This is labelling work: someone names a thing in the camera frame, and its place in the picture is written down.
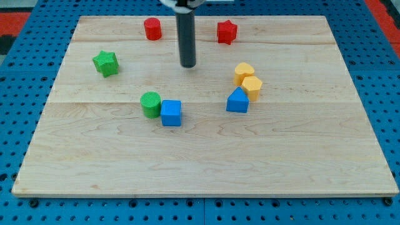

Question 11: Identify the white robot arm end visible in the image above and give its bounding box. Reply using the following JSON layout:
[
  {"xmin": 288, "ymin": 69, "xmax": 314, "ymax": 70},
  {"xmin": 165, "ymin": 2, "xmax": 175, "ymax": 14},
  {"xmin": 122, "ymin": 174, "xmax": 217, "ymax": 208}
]
[{"xmin": 159, "ymin": 0, "xmax": 206, "ymax": 14}]

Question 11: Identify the red star block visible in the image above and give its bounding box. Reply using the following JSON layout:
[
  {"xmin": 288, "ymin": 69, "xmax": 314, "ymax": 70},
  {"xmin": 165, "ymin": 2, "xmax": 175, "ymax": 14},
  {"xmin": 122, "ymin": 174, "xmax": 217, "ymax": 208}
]
[{"xmin": 217, "ymin": 20, "xmax": 238, "ymax": 45}]

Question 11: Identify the green star block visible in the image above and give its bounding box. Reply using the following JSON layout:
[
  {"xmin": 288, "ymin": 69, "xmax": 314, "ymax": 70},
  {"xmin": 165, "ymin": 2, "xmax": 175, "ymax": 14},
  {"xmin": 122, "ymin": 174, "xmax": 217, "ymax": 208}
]
[{"xmin": 92, "ymin": 51, "xmax": 119, "ymax": 78}]

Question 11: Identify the blue cube block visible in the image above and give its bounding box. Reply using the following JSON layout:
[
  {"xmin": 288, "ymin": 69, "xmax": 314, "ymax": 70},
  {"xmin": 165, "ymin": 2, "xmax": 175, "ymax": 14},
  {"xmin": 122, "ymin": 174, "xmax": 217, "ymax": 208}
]
[{"xmin": 161, "ymin": 100, "xmax": 181, "ymax": 126}]

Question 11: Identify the blue triangle block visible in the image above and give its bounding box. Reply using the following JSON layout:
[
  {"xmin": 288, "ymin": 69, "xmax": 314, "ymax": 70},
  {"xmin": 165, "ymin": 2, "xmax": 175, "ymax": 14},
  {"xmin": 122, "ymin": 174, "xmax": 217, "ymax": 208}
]
[{"xmin": 226, "ymin": 87, "xmax": 249, "ymax": 113}]

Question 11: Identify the green cylinder block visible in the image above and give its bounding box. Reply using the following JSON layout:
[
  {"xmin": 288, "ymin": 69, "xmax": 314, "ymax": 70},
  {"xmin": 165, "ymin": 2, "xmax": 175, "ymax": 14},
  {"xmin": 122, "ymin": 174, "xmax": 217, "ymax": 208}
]
[{"xmin": 140, "ymin": 91, "xmax": 161, "ymax": 119}]

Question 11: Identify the yellow pentagon block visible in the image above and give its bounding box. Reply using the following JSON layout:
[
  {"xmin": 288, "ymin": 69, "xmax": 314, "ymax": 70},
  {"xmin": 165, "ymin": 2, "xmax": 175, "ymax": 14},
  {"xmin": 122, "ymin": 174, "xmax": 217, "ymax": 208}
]
[{"xmin": 241, "ymin": 76, "xmax": 263, "ymax": 102}]

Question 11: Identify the yellow heart block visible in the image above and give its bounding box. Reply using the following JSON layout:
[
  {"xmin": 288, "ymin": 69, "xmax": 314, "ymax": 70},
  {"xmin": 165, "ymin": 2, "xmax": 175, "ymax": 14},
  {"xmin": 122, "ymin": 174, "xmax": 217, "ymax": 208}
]
[{"xmin": 233, "ymin": 62, "xmax": 255, "ymax": 86}]

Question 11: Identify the light wooden board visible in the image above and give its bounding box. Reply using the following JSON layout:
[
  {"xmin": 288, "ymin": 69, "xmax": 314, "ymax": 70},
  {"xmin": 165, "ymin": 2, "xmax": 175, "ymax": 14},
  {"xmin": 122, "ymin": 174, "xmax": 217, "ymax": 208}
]
[{"xmin": 12, "ymin": 16, "xmax": 399, "ymax": 198}]

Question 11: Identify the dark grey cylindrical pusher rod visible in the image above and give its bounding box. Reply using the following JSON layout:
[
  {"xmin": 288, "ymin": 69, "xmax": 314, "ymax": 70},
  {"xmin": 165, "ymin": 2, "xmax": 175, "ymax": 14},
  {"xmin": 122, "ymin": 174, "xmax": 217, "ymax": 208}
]
[{"xmin": 176, "ymin": 11, "xmax": 196, "ymax": 68}]

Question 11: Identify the red cylinder block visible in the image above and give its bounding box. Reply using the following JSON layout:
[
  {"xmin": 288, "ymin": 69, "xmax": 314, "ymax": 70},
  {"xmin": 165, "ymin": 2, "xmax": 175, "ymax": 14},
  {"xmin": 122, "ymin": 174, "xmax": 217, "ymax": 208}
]
[{"xmin": 144, "ymin": 17, "xmax": 162, "ymax": 41}]

